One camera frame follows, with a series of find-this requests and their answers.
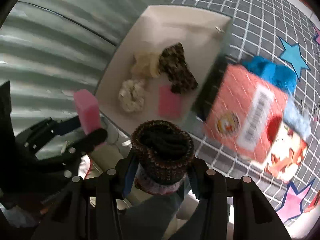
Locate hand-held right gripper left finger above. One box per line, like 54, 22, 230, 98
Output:
32, 154, 137, 240

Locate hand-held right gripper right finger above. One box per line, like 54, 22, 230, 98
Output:
189, 157, 291, 240

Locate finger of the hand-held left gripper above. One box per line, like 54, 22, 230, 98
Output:
34, 127, 108, 166
16, 116, 81, 146

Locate pink sponge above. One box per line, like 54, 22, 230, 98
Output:
73, 89, 108, 151
158, 84, 183, 118

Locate dark brown knit sock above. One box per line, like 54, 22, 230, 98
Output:
130, 119, 195, 195

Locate leopard print scrunchie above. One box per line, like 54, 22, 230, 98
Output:
158, 42, 199, 94

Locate light blue fluffy scrunchie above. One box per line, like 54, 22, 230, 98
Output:
282, 97, 312, 141

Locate white cardboard box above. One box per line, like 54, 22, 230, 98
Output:
94, 5, 233, 137

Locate blue cloth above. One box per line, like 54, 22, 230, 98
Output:
262, 63, 298, 93
242, 56, 272, 77

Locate person's legs in jeans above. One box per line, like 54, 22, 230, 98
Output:
120, 190, 202, 240

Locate red patterned box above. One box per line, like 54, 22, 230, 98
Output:
203, 64, 290, 165

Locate pale green curtain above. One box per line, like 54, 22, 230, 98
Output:
0, 0, 187, 140

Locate floral tissue pack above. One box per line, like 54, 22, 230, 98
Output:
264, 124, 308, 183

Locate grey checkered star blanket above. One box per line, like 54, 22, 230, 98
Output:
171, 0, 320, 228

